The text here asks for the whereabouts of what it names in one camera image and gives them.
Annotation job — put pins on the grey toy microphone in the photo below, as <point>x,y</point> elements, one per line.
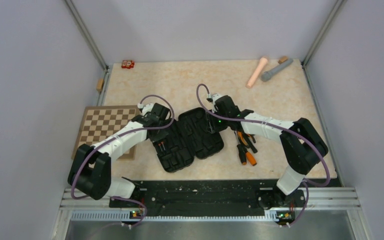
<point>267,75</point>

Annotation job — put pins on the pink toy microphone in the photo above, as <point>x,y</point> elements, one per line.
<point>260,66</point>

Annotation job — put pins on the left wooden block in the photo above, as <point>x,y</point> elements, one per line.
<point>100,85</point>

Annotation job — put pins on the red toy car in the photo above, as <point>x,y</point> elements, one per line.
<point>127,64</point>

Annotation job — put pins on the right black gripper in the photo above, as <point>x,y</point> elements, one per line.
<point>212,125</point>

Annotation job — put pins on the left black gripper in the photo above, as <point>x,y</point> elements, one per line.
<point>162,133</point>

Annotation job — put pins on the long orange handled screwdriver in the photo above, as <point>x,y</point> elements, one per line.
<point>249,157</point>

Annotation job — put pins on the back wooden block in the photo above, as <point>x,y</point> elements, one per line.
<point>282,59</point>

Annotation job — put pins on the orange handled pliers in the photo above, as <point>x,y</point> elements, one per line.
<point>239,134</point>

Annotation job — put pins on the wooden block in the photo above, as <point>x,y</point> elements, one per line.
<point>100,85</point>
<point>282,59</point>

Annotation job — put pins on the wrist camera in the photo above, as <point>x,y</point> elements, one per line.
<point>211,98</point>
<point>145,108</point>

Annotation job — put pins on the aluminium frame rail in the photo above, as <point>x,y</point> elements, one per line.
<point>110,209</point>

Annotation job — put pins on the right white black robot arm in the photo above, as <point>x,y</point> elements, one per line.
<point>302,145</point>

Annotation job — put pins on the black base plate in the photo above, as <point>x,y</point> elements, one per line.
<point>208,198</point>

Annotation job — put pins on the black plastic tool case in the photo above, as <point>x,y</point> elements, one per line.
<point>188,139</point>

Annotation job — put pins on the wooden chessboard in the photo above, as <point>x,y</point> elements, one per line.
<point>101,122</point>

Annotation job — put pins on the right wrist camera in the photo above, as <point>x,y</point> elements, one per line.
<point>211,98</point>

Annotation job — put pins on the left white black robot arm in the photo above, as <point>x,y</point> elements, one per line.
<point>91,169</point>

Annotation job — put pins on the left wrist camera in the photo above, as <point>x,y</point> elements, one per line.
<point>145,108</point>

